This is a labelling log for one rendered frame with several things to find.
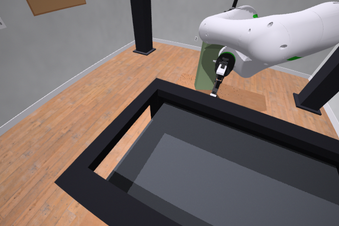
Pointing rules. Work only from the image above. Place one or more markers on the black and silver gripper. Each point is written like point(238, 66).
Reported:
point(222, 69)

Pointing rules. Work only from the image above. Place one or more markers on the black rectangular frame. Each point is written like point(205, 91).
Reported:
point(205, 161)

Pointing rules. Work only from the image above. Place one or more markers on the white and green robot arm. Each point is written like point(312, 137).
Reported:
point(253, 44)

